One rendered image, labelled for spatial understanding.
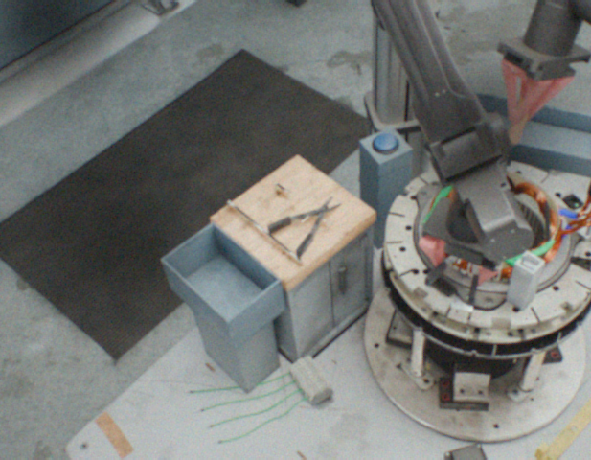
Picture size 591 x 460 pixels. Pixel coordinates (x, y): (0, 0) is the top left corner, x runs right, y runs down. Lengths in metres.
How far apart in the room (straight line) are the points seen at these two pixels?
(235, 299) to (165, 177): 1.61
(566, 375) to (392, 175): 0.46
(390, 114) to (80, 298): 1.35
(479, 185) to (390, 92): 0.70
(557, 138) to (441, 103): 0.67
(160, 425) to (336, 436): 0.31
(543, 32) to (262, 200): 0.54
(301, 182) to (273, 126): 1.65
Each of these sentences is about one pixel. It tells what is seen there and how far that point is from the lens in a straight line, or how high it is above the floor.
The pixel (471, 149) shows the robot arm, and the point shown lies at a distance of 0.85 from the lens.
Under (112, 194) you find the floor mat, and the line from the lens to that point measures 2.84.
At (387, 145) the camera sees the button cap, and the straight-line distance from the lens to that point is 1.39.
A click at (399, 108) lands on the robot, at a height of 0.96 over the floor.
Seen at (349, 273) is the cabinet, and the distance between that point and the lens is 1.33.
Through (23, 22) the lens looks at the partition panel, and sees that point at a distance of 3.29.
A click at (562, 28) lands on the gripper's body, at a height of 1.45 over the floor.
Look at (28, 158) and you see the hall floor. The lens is 3.10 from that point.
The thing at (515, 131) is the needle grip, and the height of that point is 1.31.
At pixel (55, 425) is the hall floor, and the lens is 2.39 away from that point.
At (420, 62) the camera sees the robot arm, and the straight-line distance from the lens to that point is 0.78.
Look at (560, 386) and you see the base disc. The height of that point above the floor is 0.80.
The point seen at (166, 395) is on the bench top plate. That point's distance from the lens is 1.43.
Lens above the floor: 2.02
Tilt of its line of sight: 51 degrees down
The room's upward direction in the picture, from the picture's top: 6 degrees counter-clockwise
